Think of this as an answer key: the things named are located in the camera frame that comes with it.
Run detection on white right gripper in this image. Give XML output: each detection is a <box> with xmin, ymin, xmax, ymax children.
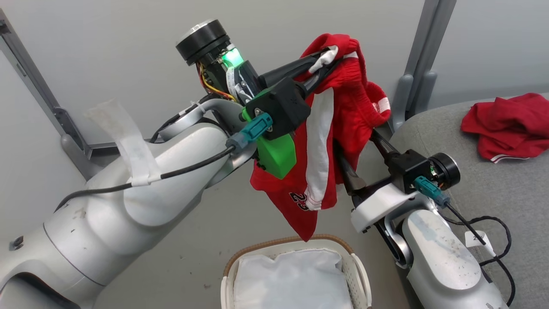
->
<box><xmin>335</xmin><ymin>129</ymin><xmax>423</xmax><ymax>234</ymax></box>

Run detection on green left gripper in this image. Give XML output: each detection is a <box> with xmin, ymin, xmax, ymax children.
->
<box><xmin>241</xmin><ymin>48</ymin><xmax>342</xmax><ymax>180</ymax></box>

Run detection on red white-striped jersey shorts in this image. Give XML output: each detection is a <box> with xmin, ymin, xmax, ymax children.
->
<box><xmin>250</xmin><ymin>33</ymin><xmax>392</xmax><ymax>242</ymax></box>

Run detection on red jersey shirt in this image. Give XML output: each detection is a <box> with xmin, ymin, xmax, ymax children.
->
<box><xmin>461</xmin><ymin>93</ymin><xmax>549</xmax><ymax>164</ymax></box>

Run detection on grey fabric sofa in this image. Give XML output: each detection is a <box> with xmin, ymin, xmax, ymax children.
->
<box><xmin>388</xmin><ymin>92</ymin><xmax>549</xmax><ymax>309</ymax></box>

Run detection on white laundry basket brown rim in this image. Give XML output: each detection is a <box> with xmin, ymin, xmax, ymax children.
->
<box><xmin>220</xmin><ymin>234</ymin><xmax>373</xmax><ymax>309</ymax></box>

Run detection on white basket liner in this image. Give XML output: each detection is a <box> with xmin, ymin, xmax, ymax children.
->
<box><xmin>233</xmin><ymin>248</ymin><xmax>355</xmax><ymax>309</ymax></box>

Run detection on white tape strip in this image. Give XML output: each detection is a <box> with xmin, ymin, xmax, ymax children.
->
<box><xmin>84</xmin><ymin>100</ymin><xmax>163</xmax><ymax>187</ymax></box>

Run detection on teal right camera connector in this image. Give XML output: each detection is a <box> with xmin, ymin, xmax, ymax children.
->
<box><xmin>414</xmin><ymin>176</ymin><xmax>451</xmax><ymax>209</ymax></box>

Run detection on teal camera connector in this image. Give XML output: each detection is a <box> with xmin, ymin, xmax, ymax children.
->
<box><xmin>226</xmin><ymin>112</ymin><xmax>274</xmax><ymax>151</ymax></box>
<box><xmin>414</xmin><ymin>176</ymin><xmax>451</xmax><ymax>209</ymax></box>

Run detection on teal left camera connector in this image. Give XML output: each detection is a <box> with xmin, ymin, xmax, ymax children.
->
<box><xmin>226</xmin><ymin>112</ymin><xmax>274</xmax><ymax>151</ymax></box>

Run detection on grey partition post bracket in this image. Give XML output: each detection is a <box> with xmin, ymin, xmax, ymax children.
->
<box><xmin>392</xmin><ymin>0</ymin><xmax>458</xmax><ymax>132</ymax></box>

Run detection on white cable label tag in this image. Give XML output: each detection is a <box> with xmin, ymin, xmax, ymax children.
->
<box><xmin>465</xmin><ymin>230</ymin><xmax>496</xmax><ymax>258</ymax></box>

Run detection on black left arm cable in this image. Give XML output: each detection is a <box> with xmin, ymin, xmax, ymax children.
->
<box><xmin>54</xmin><ymin>145</ymin><xmax>237</xmax><ymax>213</ymax></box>

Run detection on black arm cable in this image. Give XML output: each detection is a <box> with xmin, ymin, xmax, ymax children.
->
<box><xmin>442</xmin><ymin>204</ymin><xmax>516</xmax><ymax>307</ymax></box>
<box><xmin>54</xmin><ymin>145</ymin><xmax>237</xmax><ymax>213</ymax></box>

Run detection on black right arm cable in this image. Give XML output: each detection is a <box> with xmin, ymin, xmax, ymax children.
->
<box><xmin>442</xmin><ymin>204</ymin><xmax>516</xmax><ymax>307</ymax></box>

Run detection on grey partition foot bracket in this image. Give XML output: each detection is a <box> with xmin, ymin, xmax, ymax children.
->
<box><xmin>60</xmin><ymin>133</ymin><xmax>163</xmax><ymax>181</ymax></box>

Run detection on grey metal partition frame post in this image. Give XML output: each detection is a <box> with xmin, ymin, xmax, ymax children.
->
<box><xmin>0</xmin><ymin>9</ymin><xmax>88</xmax><ymax>151</ymax></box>

